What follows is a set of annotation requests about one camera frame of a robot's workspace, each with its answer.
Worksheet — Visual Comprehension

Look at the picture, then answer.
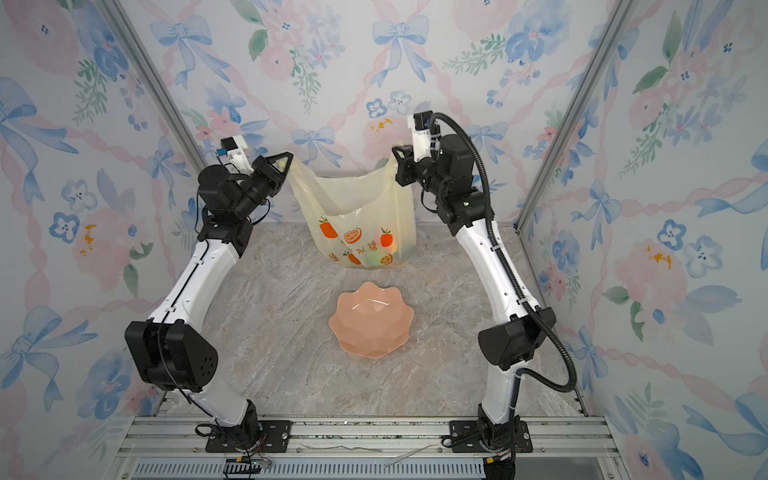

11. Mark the pink scalloped plate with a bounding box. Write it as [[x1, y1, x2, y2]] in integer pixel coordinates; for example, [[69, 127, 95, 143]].
[[329, 282, 415, 359]]

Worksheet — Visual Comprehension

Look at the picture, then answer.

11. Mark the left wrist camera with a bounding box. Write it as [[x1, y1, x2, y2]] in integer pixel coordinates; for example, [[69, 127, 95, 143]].
[[216, 135, 254, 174]]

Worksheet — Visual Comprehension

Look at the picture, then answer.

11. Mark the right corner aluminium post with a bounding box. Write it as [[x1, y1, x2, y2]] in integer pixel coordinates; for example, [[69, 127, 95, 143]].
[[514, 0, 636, 234]]

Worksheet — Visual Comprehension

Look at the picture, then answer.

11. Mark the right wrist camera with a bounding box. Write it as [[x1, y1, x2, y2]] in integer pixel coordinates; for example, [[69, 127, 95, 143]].
[[408, 110, 441, 162]]

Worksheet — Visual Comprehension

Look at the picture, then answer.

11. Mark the left corner aluminium post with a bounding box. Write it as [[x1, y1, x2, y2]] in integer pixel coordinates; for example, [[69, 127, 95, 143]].
[[78, 1, 205, 209]]

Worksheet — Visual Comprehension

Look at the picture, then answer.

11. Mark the corner aluminium post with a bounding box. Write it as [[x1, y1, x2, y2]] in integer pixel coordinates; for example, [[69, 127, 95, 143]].
[[78, 1, 205, 209], [514, 0, 636, 234]]

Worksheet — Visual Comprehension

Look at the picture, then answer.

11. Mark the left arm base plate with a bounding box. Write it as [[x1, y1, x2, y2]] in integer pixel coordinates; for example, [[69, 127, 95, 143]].
[[205, 420, 293, 454]]

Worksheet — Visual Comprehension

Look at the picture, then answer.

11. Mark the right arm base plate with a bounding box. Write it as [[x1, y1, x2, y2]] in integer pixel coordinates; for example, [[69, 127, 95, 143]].
[[441, 417, 533, 454]]

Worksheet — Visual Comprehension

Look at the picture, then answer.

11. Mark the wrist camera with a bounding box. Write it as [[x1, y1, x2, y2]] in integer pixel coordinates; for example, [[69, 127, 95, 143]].
[[408, 110, 441, 162], [216, 135, 254, 174]]

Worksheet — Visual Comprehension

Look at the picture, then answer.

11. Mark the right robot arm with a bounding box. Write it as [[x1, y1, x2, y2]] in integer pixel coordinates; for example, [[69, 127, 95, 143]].
[[392, 133, 578, 454]]

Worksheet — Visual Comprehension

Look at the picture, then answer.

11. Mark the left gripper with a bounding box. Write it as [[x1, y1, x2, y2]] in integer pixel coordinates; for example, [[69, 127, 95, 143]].
[[239, 154, 295, 224]]

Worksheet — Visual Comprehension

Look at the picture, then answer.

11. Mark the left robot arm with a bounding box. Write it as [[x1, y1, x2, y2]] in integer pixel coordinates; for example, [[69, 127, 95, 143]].
[[124, 152, 294, 453]]

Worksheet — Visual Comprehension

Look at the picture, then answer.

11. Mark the yellow plastic bag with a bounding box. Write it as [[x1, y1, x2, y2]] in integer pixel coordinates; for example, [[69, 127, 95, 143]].
[[288, 158, 417, 270]]

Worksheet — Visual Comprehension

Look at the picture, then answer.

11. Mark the aluminium front rail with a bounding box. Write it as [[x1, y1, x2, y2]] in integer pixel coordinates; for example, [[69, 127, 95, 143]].
[[106, 415, 629, 479]]

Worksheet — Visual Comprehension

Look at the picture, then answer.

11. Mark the black corrugated cable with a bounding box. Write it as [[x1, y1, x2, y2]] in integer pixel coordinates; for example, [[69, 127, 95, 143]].
[[429, 111, 578, 433]]

